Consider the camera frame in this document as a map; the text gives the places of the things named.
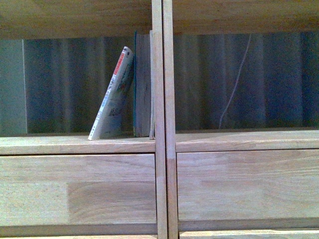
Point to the white illustrated paperback book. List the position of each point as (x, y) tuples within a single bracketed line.
[(112, 97)]

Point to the right wooden shelf unit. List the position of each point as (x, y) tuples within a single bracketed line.
[(241, 80)]

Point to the wooden shelf unit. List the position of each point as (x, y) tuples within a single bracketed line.
[(56, 61), (241, 80)]

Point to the left wooden shelf unit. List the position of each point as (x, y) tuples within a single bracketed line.
[(56, 61)]

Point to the thin beige book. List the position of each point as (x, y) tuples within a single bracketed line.
[(151, 87)]

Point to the teal cover book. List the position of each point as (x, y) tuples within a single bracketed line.
[(142, 90)]

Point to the left unit wooden drawer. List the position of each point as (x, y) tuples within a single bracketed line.
[(77, 190)]

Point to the unit wooden drawer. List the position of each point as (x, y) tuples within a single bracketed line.
[(241, 185), (77, 190)]

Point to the right unit wooden drawer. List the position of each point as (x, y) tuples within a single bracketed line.
[(241, 185)]

